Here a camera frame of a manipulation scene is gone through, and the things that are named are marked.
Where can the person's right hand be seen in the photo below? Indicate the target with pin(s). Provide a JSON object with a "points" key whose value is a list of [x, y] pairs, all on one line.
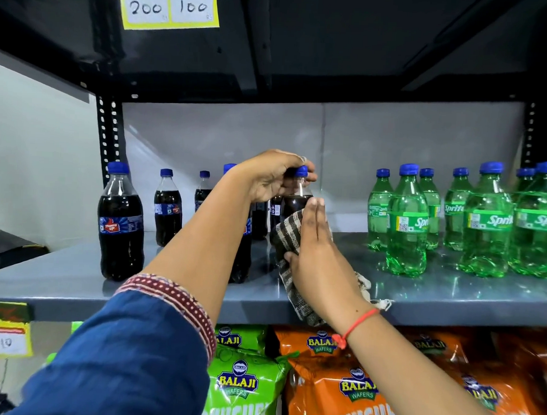
{"points": [[323, 270]]}

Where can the person's left hand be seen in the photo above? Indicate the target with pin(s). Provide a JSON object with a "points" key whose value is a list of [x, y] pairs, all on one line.
{"points": [[268, 175]]}

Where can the person's right middle finger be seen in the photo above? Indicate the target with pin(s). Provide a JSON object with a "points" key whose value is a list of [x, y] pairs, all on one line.
{"points": [[318, 220]]}

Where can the person's left thumb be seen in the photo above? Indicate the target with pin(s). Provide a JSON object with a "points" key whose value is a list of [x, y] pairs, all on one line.
{"points": [[281, 187]]}

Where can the person's right thumb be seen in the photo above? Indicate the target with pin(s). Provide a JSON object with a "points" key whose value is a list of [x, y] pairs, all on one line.
{"points": [[291, 260]]}

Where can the single dark cola bottle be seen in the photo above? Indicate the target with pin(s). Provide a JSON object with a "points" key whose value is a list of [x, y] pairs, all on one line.
{"points": [[296, 204]]}

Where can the striped brown white cloth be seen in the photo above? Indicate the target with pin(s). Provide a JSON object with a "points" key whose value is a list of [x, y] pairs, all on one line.
{"points": [[283, 235]]}

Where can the person's right forearm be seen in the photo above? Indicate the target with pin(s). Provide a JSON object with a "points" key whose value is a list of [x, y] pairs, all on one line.
{"points": [[406, 378]]}

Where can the person's left forearm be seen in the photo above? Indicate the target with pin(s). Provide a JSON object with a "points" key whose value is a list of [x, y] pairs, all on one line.
{"points": [[199, 242]]}

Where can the orange snack packet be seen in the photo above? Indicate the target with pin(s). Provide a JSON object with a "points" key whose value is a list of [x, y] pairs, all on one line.
{"points": [[432, 345], [532, 350], [342, 393], [306, 342], [500, 396]]}

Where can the row of green soda bottles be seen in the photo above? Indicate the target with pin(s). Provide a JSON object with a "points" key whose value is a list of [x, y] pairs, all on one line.
{"points": [[406, 238]]}

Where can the green snack packet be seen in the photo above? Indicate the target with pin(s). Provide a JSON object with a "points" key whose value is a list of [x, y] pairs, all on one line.
{"points": [[243, 387], [240, 337]]}

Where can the black metal shelf rack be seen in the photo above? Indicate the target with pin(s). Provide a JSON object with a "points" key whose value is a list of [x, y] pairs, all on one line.
{"points": [[307, 48]]}

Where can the grey metal shelf board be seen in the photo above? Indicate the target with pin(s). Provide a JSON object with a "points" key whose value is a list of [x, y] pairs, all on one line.
{"points": [[455, 294]]}

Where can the blue sleeve with red trim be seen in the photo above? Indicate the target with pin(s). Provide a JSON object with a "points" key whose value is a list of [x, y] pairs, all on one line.
{"points": [[122, 361]]}

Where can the yellow price tag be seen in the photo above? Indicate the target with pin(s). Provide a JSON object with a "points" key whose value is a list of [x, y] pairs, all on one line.
{"points": [[169, 6], [3, 333]]}

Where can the black bag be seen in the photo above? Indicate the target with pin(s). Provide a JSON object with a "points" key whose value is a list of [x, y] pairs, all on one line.
{"points": [[9, 248]]}

